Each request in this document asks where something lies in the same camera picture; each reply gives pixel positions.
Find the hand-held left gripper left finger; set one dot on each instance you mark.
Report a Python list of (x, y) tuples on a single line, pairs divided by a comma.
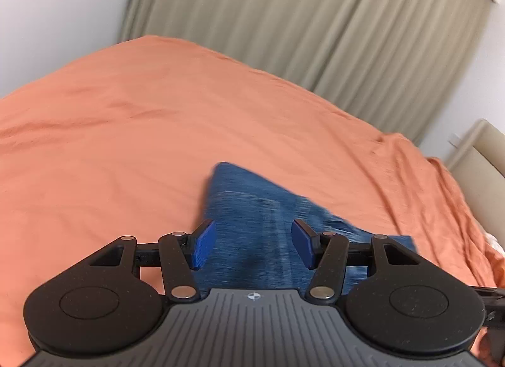
[(205, 244)]

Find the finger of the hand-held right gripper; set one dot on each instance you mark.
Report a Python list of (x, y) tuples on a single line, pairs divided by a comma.
[(495, 311)]

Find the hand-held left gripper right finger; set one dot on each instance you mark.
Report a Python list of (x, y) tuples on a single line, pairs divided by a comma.
[(303, 245)]

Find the blue denim pants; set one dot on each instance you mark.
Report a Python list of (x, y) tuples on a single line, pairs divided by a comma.
[(252, 225)]

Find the floral white cloth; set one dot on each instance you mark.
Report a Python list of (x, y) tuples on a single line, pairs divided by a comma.
[(496, 244)]

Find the orange duvet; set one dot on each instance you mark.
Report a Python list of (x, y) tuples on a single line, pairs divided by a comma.
[(453, 209)]

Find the beige padded headboard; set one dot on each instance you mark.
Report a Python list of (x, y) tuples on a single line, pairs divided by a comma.
[(479, 177)]

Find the orange bed sheet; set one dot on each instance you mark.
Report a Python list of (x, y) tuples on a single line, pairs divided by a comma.
[(118, 134)]

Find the beige curtain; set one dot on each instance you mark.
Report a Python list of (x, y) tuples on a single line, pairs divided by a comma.
[(315, 35)]

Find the white wall socket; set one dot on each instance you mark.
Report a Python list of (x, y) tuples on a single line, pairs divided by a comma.
[(455, 141)]

